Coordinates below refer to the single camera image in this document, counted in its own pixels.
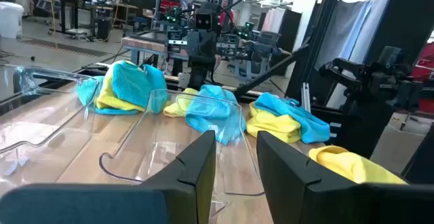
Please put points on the person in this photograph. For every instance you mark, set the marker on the person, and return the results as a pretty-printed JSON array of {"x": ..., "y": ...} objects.
[{"x": 225, "y": 12}]

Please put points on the silver metal bracket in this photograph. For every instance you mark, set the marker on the silver metal bracket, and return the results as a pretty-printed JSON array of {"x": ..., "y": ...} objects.
[{"x": 306, "y": 96}]

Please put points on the clear plastic basket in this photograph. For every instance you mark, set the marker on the clear plastic basket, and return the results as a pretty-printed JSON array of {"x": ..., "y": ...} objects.
[
  {"x": 162, "y": 142},
  {"x": 51, "y": 122}
]

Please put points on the white hanging cloth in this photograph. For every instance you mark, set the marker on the white hanging cloth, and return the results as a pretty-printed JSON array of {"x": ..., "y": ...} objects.
[{"x": 273, "y": 20}]

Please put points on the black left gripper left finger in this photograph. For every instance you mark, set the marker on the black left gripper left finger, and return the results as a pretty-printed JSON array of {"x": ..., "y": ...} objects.
[{"x": 183, "y": 183}]

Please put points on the white plastic bin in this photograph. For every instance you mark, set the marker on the white plastic bin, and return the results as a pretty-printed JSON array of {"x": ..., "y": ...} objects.
[{"x": 10, "y": 20}]

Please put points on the black desk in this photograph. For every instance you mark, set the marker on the black desk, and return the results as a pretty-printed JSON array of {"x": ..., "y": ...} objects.
[{"x": 68, "y": 0}]

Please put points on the yellow microfiber towel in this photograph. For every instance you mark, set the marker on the yellow microfiber towel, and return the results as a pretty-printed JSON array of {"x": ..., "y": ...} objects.
[
  {"x": 349, "y": 164},
  {"x": 176, "y": 108},
  {"x": 108, "y": 96},
  {"x": 271, "y": 125}
]

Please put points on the grey-blue hanging cloth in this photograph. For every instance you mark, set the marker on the grey-blue hanging cloth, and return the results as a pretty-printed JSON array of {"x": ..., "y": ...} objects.
[{"x": 352, "y": 27}]

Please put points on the red cart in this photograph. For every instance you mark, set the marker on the red cart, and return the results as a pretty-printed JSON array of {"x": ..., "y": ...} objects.
[{"x": 424, "y": 68}]

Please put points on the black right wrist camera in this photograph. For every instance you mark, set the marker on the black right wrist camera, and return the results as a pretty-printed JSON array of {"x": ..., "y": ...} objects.
[{"x": 203, "y": 21}]

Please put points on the blue microfiber towel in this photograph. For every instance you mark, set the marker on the blue microfiber towel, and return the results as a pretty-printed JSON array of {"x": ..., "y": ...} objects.
[
  {"x": 86, "y": 90},
  {"x": 305, "y": 122},
  {"x": 132, "y": 81},
  {"x": 210, "y": 112}
]

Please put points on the wooden background workbench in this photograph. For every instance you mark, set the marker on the wooden background workbench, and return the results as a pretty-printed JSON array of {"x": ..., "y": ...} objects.
[{"x": 146, "y": 44}]

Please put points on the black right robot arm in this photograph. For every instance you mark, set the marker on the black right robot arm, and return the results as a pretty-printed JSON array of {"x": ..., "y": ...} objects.
[{"x": 198, "y": 74}]

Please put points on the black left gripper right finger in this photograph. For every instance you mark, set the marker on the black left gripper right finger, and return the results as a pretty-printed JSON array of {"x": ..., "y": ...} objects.
[{"x": 298, "y": 190}]

